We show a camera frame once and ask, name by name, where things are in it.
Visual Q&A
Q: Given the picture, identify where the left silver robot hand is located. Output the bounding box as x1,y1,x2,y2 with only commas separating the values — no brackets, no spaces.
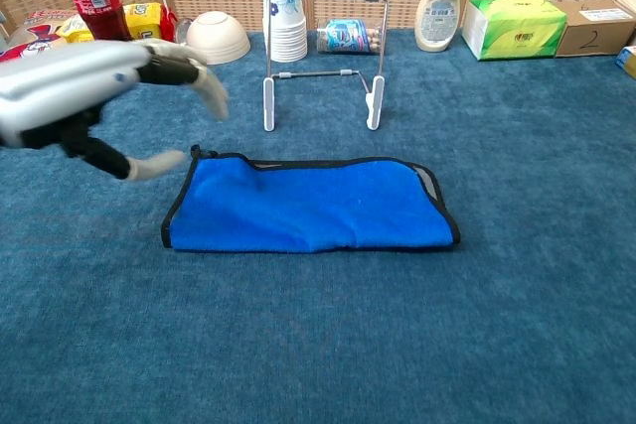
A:
0,38,231,182

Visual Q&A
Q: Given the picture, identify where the grey and blue cloth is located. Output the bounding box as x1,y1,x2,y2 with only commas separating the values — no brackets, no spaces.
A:
161,144,461,254

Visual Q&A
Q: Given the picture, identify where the red white blue cartoon bag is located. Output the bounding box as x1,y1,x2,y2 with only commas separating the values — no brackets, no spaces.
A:
0,9,76,64

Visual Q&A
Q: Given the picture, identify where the yellow Lipo snack pack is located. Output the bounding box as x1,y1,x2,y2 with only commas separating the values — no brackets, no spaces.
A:
55,1,179,44

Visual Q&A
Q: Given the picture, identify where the metal spoon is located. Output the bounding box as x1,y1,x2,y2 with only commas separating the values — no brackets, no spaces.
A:
172,17,194,47

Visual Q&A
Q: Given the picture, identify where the upturned cream bowl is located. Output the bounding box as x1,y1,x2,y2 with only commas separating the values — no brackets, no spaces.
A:
185,10,252,67

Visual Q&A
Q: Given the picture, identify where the stack of white paper cups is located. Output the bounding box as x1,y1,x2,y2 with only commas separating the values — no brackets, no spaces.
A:
261,0,309,64

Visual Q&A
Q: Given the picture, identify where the white bottle with blue cap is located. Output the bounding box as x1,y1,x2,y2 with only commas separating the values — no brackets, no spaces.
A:
413,0,471,54

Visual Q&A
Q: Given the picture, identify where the green tissue box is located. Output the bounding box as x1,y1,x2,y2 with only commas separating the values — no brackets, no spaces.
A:
460,0,568,62

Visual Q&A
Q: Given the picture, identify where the blue carpet table cover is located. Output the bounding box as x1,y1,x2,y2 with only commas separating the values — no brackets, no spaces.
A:
0,29,636,424

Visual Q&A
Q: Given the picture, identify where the brown cardboard box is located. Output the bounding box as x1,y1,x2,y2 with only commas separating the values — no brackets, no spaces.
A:
555,0,636,58

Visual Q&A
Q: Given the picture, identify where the wire stand with white feet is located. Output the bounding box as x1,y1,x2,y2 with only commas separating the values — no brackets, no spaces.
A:
262,0,390,133

